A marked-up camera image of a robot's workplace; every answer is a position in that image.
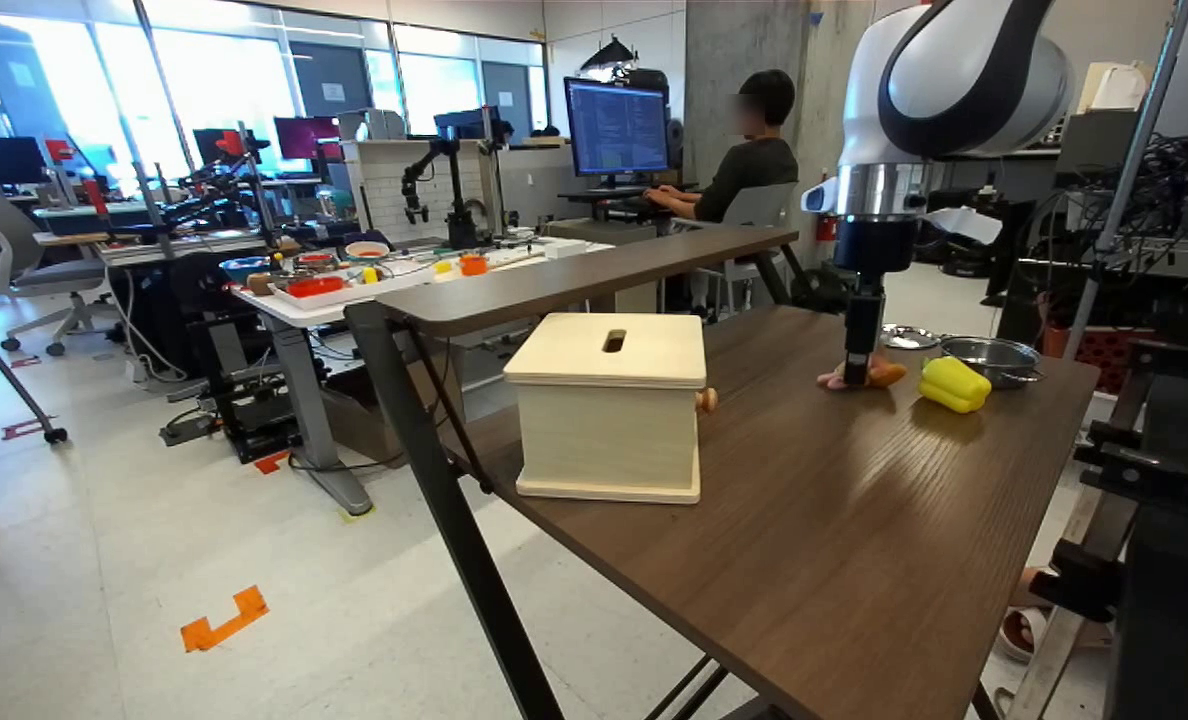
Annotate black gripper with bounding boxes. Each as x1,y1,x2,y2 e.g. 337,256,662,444
829,213,924,392

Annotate orange bear plush toy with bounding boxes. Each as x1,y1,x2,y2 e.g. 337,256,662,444
810,350,911,395

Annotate silver pot lid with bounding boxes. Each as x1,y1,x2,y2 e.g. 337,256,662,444
880,320,942,355

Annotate yellow plush toy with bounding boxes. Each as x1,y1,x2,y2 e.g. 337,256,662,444
914,350,997,414

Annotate small metal pot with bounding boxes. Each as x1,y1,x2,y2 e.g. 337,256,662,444
942,332,1043,392

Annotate green bag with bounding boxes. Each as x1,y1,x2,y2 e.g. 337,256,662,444
787,256,853,320

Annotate grey office chair with mesh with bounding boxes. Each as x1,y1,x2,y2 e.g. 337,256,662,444
695,180,804,320

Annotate seated person in dark shirt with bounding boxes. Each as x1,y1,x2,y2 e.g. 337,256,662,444
645,67,804,229

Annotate cream wooden box with slot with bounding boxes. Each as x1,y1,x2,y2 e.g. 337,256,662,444
499,309,720,509

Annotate long brown table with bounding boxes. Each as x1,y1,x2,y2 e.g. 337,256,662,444
345,218,804,335

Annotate computer monitor with blue screen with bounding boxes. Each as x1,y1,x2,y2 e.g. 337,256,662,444
558,70,675,187

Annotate white and red shoe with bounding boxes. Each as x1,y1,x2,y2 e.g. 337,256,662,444
997,602,1062,668

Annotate grey slanted metal pole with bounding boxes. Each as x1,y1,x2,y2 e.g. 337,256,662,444
1062,0,1188,355

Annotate black desk lamp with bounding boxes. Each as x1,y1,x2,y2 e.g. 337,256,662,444
575,30,645,81

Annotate white desk with grey legs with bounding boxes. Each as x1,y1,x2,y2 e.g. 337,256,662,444
225,232,614,518

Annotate red tray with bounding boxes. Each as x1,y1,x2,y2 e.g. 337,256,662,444
282,269,353,301

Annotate pink screen monitor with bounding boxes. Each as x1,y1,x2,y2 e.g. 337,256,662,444
273,116,349,166

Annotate grey swivel office chair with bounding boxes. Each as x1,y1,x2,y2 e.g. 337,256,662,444
0,176,124,358

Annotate black stand leg with wheel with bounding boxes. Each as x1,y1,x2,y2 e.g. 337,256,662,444
0,291,73,450

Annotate black metal rig frame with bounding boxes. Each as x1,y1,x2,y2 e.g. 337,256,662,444
1028,335,1188,720

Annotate black table leg frame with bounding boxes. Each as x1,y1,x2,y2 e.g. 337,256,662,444
345,303,571,720

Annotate orange floor tape bracket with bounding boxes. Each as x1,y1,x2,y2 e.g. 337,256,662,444
177,584,273,656

